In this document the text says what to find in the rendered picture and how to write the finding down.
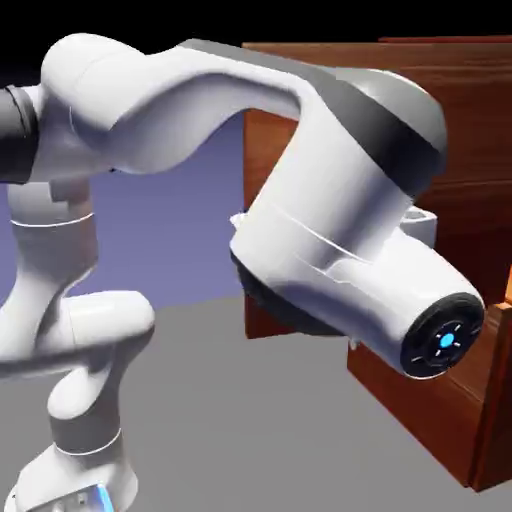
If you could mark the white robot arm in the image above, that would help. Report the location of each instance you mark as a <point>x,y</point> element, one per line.
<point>328,240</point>

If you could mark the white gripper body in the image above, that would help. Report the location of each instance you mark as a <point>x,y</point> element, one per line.
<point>420,231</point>

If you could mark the brown wooden cabinet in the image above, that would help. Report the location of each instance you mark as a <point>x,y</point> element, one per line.
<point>472,120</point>

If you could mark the brown wooden cabinet door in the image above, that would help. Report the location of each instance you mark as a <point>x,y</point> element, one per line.
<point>494,400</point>

